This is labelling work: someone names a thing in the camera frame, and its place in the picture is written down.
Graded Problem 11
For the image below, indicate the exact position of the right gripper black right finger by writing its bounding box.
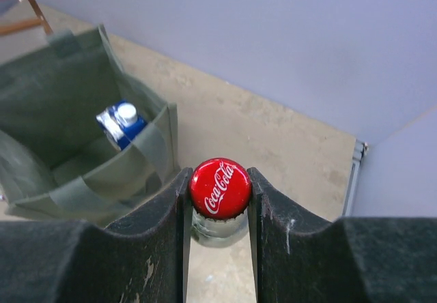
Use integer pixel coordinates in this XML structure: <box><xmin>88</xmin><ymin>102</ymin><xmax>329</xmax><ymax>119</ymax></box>
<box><xmin>248</xmin><ymin>168</ymin><xmax>436</xmax><ymax>302</ymax></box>

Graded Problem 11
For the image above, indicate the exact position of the green canvas bag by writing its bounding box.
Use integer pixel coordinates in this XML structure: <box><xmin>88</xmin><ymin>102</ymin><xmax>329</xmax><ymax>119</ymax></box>
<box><xmin>1</xmin><ymin>26</ymin><xmax>180</xmax><ymax>226</ymax></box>

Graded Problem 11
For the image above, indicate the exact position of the cola glass bottle red cap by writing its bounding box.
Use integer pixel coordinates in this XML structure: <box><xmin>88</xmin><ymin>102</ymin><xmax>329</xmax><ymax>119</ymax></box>
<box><xmin>188</xmin><ymin>157</ymin><xmax>252</xmax><ymax>248</ymax></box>

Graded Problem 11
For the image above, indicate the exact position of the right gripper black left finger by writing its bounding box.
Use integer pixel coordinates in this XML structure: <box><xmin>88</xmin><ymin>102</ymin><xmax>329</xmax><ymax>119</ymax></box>
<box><xmin>1</xmin><ymin>168</ymin><xmax>193</xmax><ymax>302</ymax></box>

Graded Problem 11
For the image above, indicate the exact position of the aluminium frame rail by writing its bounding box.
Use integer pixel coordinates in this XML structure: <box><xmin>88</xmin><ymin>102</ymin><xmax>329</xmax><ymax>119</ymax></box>
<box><xmin>342</xmin><ymin>139</ymin><xmax>368</xmax><ymax>216</ymax></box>

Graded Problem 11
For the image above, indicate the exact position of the blue yellow juice carton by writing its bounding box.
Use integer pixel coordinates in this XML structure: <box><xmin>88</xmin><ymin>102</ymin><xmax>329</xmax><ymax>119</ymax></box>
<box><xmin>96</xmin><ymin>100</ymin><xmax>147</xmax><ymax>151</ymax></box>

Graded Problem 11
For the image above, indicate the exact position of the orange wooden rack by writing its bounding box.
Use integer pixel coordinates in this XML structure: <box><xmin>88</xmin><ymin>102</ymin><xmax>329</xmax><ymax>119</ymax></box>
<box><xmin>1</xmin><ymin>0</ymin><xmax>53</xmax><ymax>37</ymax></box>

